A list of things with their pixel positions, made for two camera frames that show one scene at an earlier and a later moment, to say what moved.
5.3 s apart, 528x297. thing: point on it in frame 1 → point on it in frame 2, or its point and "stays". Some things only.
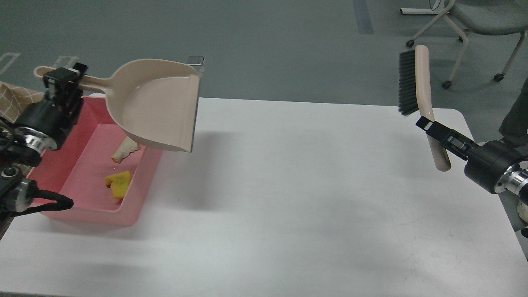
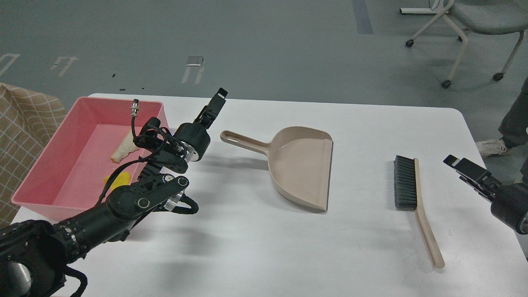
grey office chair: [493, 17] stays
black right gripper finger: [452, 135] → [474, 172]
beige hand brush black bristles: [415, 95] → [404, 183]
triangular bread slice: [128, 146] stays
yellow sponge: [120, 182] stays
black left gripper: [50, 115] → [195, 133]
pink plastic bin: [78, 169] stays
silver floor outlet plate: [196, 60] stays
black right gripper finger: [426, 124] → [484, 193]
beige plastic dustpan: [154, 101] → [300, 159]
